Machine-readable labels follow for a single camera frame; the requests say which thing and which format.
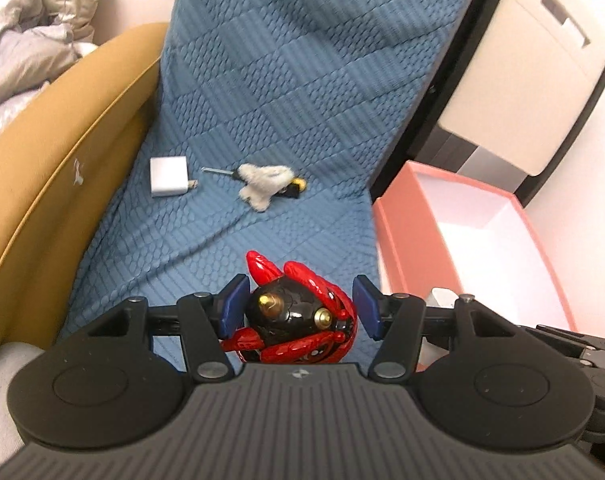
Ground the yellow black screwdriver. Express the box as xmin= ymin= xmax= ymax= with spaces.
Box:
xmin=200 ymin=167 xmax=307 ymax=198

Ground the red black toy figure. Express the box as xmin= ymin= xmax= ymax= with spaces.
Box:
xmin=219 ymin=250 xmax=358 ymax=364

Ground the pink cardboard box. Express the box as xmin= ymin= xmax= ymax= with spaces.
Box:
xmin=372 ymin=160 xmax=579 ymax=366

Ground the grey crumpled duvet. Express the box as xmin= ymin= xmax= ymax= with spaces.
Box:
xmin=0 ymin=0 xmax=101 ymax=134

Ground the white fluffy hair clip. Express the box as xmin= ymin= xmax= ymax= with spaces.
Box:
xmin=237 ymin=164 xmax=295 ymax=212

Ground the blue textured chair cover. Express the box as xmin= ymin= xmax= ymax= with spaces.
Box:
xmin=60 ymin=0 xmax=467 ymax=336

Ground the white charger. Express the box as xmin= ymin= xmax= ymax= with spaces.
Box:
xmin=150 ymin=156 xmax=198 ymax=197
xmin=425 ymin=287 xmax=459 ymax=309

